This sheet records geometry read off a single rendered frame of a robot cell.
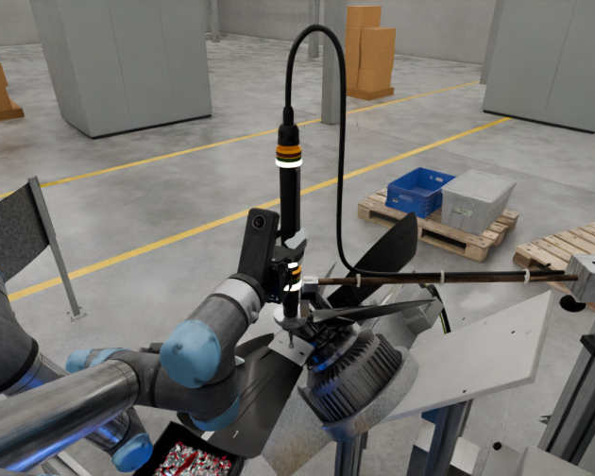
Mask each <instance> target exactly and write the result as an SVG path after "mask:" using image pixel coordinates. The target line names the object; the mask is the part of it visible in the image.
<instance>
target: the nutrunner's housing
mask: <svg viewBox="0 0 595 476"><path fill-rule="evenodd" d="M278 145H281V146H296V145H299V129H298V125H297V124H295V123H294V110H293V106H291V107H285V106H284V108H283V111H282V124H280V126H279V129H278ZM298 305H299V289H298V290H296V291H294V292H289V293H288V295H287V296H286V298H285V299H284V300H283V302H282V310H283V315H284V316H285V317H288V318H294V317H296V316H297V315H298Z"/></svg>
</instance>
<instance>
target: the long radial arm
mask: <svg viewBox="0 0 595 476"><path fill-rule="evenodd" d="M421 289H422V288H421V287H420V286H419V285H418V284H417V283H410V284H395V285H393V286H392V288H391V289H390V290H389V291H388V293H387V294H386V295H385V297H384V298H383V299H382V301H381V302H380V303H379V304H389V303H396V302H403V301H408V299H409V298H410V296H411V295H412V294H413V293H415V292H417V291H419V290H421ZM379 304H378V305H379ZM365 329H371V330H372V331H373V333H374V335H375V334H376V333H381V334H382V335H383V336H384V337H385V338H386V340H387V341H388V342H389V343H390V344H391V346H392V347H405V348H407V350H408V351H409V349H410V348H411V346H412V345H413V344H414V342H415V340H416V339H417V336H418V334H416V335H414V334H413V332H412V331H411V330H410V329H409V328H408V326H407V322H406V320H405V319H404V317H403V314H402V313H401V312H398V313H394V314H388V315H384V316H379V317H374V318H369V319H367V320H366V321H365V323H364V324H363V325H362V326H361V328H360V329H359V330H358V331H357V332H359V331H362V330H365Z"/></svg>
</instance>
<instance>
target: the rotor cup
mask: <svg viewBox="0 0 595 476"><path fill-rule="evenodd" d="M310 304H311V305H312V306H313V307H314V309H315V310H323V309H331V306H330V305H329V304H328V303H327V302H326V300H325V299H324V298H323V297H322V296H321V295H320V294H319V293H318V292H315V299H310ZM352 330H353V326H352V324H351V325H348V326H346V327H343V328H340V327H335V326H333V328H326V324H321V323H314V322H312V321H306V322H305V324H303V325H302V326H300V327H298V328H295V329H293V333H294V335H295V336H297V337H298V338H300V339H302V340H304V341H306V342H308V343H309V344H311V345H313V346H314V349H315V350H316V352H315V353H314V355H313V356H312V357H311V358H310V359H309V360H308V362H307V363H306V364H305V365H306V366H314V365H316V364H318V363H319V362H321V361H322V360H324V359H325V358H326V357H328V356H329V355H330V354H332V353H333V352H334V351H335V350H336V349H337V348H338V347H340V346H341V345H342V344H343V343H344V341H345V340H346V339H347V338H348V337H349V335H350V334H351V332H352Z"/></svg>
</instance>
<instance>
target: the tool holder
mask: <svg viewBox="0 0 595 476"><path fill-rule="evenodd" d="M304 277H312V278H313V281H304V280H303V278H304ZM315 292H318V277H317V275H303V276H302V283H301V286H300V304H299V305H298V315H297V316H296V317H294V318H288V317H285V316H284V315H283V310H282V305H280V306H279V307H277V308H276V310H275V312H274V320H275V322H276V323H277V324H278V325H279V326H281V327H283V328H286V329H294V328H298V327H300V326H302V325H303V324H305V322H306V321H307V317H309V312H310V299H315Z"/></svg>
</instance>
